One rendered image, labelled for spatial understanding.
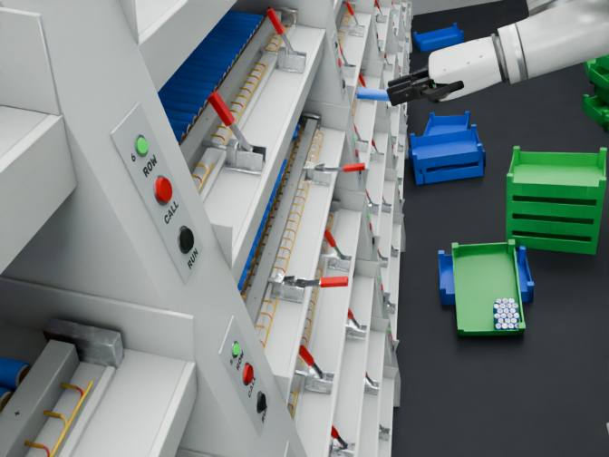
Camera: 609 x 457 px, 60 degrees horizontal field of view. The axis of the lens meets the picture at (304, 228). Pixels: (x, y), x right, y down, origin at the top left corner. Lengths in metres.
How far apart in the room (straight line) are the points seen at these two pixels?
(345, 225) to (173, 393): 0.78
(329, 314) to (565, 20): 0.57
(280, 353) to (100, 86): 0.41
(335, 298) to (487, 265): 1.03
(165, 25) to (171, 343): 0.23
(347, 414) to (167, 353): 0.68
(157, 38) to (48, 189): 0.15
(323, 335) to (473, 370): 0.93
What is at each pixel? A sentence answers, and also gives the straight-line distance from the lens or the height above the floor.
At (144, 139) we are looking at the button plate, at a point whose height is 1.29.
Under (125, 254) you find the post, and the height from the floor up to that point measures 1.24.
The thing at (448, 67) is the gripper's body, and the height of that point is 1.09.
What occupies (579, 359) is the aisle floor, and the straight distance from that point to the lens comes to 1.83.
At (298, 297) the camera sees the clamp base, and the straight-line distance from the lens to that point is 0.69.
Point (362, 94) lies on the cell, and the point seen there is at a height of 1.05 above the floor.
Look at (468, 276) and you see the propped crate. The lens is 1.91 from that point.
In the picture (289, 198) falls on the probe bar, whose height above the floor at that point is 0.98.
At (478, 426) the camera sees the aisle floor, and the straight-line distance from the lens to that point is 1.66.
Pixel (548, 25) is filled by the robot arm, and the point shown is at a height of 1.12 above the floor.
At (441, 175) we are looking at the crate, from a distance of 2.51.
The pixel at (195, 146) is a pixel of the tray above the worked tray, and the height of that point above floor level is 1.18.
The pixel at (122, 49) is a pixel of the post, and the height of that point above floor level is 1.34.
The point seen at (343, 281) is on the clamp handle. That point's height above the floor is 0.97.
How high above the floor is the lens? 1.42
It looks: 36 degrees down
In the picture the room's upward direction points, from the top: 16 degrees counter-clockwise
